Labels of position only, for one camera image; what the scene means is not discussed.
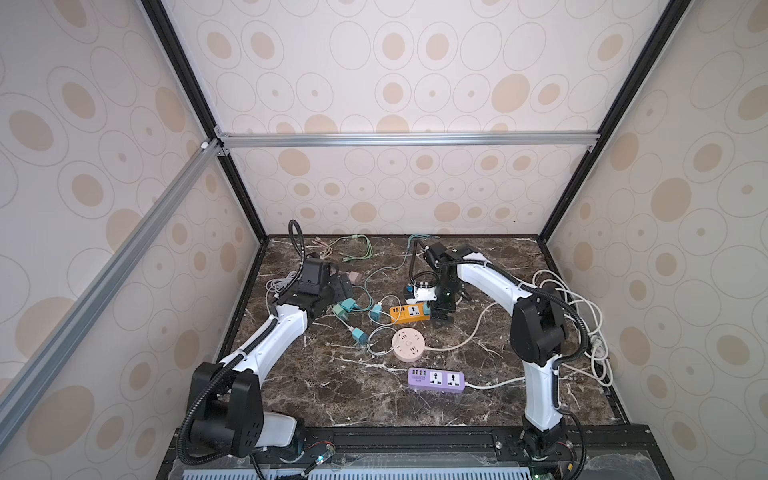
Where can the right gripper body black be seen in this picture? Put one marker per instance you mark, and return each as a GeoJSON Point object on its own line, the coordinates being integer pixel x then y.
{"type": "Point", "coordinates": [444, 302]}

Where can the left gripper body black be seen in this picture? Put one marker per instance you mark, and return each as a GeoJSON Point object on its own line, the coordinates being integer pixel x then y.
{"type": "Point", "coordinates": [333, 291]}

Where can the teal plug adapter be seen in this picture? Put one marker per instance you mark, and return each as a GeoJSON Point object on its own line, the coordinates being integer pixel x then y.
{"type": "Point", "coordinates": [344, 308]}
{"type": "Point", "coordinates": [375, 313]}
{"type": "Point", "coordinates": [360, 337]}

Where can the orange power strip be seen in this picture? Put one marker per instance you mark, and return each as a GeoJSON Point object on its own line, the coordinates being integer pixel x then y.
{"type": "Point", "coordinates": [410, 313]}

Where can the round pink power strip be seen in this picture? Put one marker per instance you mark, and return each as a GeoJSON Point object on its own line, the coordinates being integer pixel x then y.
{"type": "Point", "coordinates": [408, 345]}

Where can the purple power strip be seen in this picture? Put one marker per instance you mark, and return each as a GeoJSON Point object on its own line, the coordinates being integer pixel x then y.
{"type": "Point", "coordinates": [436, 380]}

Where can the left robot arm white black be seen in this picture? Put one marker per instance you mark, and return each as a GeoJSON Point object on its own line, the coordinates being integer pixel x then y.
{"type": "Point", "coordinates": [225, 412]}

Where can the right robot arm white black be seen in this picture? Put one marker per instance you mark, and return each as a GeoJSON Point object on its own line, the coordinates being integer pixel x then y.
{"type": "Point", "coordinates": [545, 331]}

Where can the pink plug adapter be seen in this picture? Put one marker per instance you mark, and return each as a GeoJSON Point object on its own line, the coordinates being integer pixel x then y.
{"type": "Point", "coordinates": [355, 277]}

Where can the back aluminium rail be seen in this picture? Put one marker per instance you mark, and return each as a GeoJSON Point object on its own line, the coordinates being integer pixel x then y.
{"type": "Point", "coordinates": [427, 139]}

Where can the aluminium rail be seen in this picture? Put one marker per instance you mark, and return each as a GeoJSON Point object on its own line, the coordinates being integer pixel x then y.
{"type": "Point", "coordinates": [427, 139]}
{"type": "Point", "coordinates": [47, 362]}

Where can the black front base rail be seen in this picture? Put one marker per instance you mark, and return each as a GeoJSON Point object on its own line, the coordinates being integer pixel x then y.
{"type": "Point", "coordinates": [591, 452]}

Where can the left aluminium rail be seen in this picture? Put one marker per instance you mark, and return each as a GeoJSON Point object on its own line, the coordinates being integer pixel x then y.
{"type": "Point", "coordinates": [47, 362]}

